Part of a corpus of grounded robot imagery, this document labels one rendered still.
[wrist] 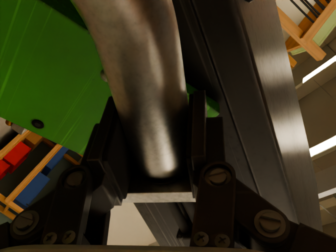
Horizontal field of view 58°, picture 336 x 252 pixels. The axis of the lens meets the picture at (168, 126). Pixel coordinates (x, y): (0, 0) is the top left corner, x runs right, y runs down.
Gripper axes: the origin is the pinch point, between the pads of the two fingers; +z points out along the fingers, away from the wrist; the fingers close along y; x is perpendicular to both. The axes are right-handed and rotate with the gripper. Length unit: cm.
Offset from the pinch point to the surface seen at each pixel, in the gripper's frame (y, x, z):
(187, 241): -0.7, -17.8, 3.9
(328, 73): 261, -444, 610
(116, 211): -211, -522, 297
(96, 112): -6.4, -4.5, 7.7
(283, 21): 61, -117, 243
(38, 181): -299, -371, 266
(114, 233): -208, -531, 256
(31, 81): -10.2, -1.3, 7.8
